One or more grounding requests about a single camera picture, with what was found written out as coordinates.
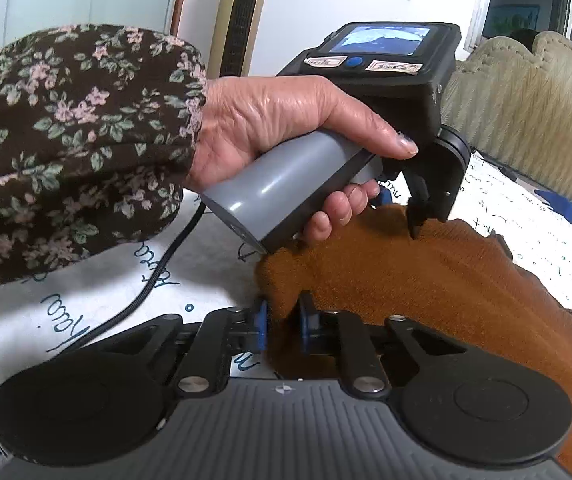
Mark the person's left hand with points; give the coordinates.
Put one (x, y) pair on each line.
(276, 110)

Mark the blue cloth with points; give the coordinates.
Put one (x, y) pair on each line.
(561, 207)

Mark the gold tower fan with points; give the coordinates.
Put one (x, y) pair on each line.
(246, 10)

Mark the beige upholstered headboard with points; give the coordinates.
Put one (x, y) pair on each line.
(526, 105)

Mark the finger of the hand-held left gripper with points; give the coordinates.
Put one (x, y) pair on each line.
(416, 210)
(379, 195)

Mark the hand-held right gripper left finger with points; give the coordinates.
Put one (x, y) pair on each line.
(262, 327)

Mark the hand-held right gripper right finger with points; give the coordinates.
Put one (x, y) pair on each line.
(306, 327)

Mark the brown knitted garment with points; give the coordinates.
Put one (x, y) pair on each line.
(416, 280)

